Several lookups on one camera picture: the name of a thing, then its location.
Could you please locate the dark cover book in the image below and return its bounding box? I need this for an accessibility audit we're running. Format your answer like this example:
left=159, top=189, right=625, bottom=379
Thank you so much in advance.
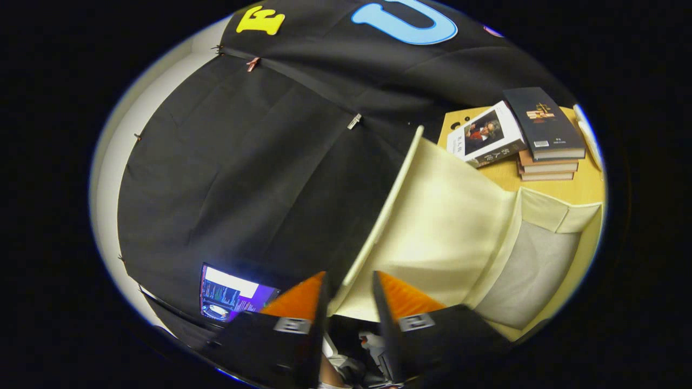
left=503, top=87, right=587, bottom=162

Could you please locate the grey fabric storage box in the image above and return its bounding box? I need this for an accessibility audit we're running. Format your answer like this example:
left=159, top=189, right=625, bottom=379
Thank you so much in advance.
left=329, top=125, right=604, bottom=342

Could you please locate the white cover book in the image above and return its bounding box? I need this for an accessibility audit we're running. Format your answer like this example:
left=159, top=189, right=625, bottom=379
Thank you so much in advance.
left=447, top=100, right=528, bottom=169

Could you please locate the laptop screen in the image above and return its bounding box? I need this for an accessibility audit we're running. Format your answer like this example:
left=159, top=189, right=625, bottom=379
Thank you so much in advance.
left=199, top=263, right=282, bottom=324

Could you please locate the brown book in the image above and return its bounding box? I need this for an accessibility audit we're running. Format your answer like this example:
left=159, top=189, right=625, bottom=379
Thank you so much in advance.
left=518, top=150, right=579, bottom=173
left=518, top=165, right=575, bottom=182

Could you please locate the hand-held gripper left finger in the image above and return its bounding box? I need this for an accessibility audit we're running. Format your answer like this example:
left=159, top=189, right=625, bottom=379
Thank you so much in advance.
left=203, top=271, right=331, bottom=389

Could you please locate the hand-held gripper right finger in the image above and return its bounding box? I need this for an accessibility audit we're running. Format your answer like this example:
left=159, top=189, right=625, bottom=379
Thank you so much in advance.
left=372, top=271, right=511, bottom=385

